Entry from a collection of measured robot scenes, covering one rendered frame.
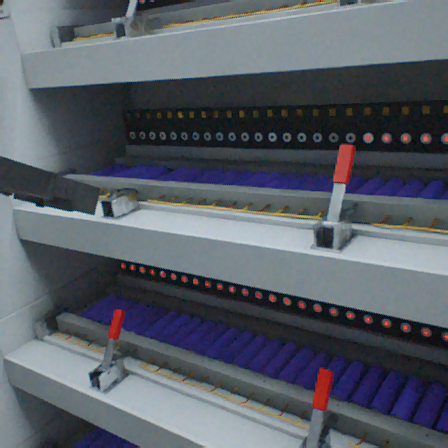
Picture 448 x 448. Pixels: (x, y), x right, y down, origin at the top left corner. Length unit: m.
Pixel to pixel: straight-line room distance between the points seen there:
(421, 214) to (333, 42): 0.17
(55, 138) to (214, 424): 0.45
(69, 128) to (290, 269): 0.44
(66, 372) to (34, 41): 0.43
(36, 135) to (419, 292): 0.54
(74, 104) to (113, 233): 0.27
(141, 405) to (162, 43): 0.39
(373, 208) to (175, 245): 0.20
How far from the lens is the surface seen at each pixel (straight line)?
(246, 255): 0.48
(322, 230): 0.46
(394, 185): 0.56
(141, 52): 0.60
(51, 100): 0.78
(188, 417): 0.59
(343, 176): 0.46
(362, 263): 0.43
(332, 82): 0.68
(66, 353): 0.74
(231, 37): 0.52
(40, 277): 0.79
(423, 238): 0.46
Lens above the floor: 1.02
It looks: 4 degrees down
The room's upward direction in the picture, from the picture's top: 5 degrees clockwise
